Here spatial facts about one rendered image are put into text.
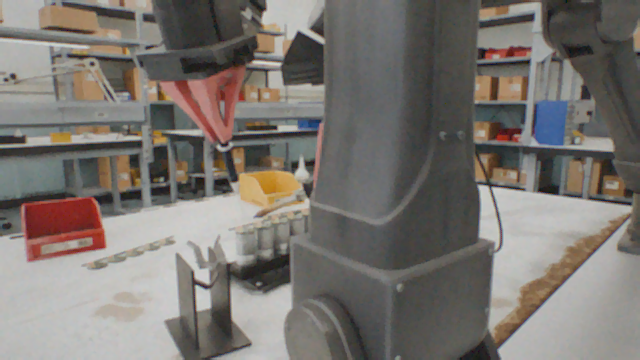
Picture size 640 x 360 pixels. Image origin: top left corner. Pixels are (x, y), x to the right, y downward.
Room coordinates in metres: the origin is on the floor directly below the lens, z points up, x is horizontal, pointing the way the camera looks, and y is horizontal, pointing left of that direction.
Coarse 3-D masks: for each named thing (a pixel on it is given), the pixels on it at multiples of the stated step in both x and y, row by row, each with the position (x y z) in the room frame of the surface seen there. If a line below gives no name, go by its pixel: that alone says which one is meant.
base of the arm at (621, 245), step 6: (636, 192) 0.65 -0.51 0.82; (636, 198) 0.63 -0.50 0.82; (636, 204) 0.63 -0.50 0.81; (636, 210) 0.63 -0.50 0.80; (636, 216) 0.63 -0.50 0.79; (630, 222) 0.64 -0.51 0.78; (636, 222) 0.63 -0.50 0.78; (630, 228) 0.63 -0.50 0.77; (636, 228) 0.62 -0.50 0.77; (624, 234) 0.63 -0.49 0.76; (630, 234) 0.63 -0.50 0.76; (636, 234) 0.62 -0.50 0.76; (624, 240) 0.60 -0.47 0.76; (630, 240) 0.60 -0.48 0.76; (636, 240) 0.60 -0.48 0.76; (618, 246) 0.58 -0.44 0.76; (624, 246) 0.57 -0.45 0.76; (630, 246) 0.57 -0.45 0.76; (636, 246) 0.57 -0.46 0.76; (624, 252) 0.57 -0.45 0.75; (630, 252) 0.57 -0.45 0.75; (636, 252) 0.56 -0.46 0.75
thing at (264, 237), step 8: (264, 224) 0.50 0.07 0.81; (256, 232) 0.49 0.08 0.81; (264, 232) 0.49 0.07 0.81; (272, 232) 0.50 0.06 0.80; (256, 240) 0.49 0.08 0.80; (264, 240) 0.49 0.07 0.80; (272, 240) 0.50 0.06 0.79; (256, 248) 0.49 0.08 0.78; (264, 248) 0.49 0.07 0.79; (272, 248) 0.50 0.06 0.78; (256, 256) 0.49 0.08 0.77; (264, 256) 0.49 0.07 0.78; (272, 256) 0.50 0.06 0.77
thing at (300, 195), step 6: (294, 192) 0.48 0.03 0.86; (300, 192) 0.47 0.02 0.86; (288, 198) 0.48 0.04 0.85; (294, 198) 0.47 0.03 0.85; (300, 198) 0.47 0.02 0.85; (306, 198) 0.47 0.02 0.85; (276, 204) 0.47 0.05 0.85; (282, 204) 0.47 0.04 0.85; (264, 210) 0.47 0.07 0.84; (270, 210) 0.47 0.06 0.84; (258, 216) 0.47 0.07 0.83
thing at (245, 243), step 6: (240, 234) 0.47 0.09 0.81; (246, 234) 0.47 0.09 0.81; (252, 234) 0.48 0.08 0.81; (240, 240) 0.47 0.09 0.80; (246, 240) 0.47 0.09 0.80; (252, 240) 0.47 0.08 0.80; (240, 246) 0.47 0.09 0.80; (246, 246) 0.47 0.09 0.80; (252, 246) 0.47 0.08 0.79; (240, 252) 0.47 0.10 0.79; (246, 252) 0.47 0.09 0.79; (252, 252) 0.47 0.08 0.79; (240, 258) 0.47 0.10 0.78; (246, 258) 0.47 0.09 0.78; (252, 258) 0.47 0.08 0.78; (240, 264) 0.47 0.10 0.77; (246, 264) 0.47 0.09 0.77; (252, 264) 0.47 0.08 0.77
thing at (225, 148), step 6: (216, 96) 0.42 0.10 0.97; (222, 120) 0.43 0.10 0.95; (222, 144) 0.43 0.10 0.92; (228, 144) 0.44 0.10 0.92; (222, 150) 0.43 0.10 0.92; (228, 150) 0.44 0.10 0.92; (222, 156) 0.44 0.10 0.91; (228, 156) 0.44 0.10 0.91; (228, 162) 0.44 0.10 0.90; (228, 168) 0.44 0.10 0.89; (234, 168) 0.45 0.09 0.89; (228, 174) 0.45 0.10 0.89; (234, 174) 0.45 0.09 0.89; (234, 180) 0.45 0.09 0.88
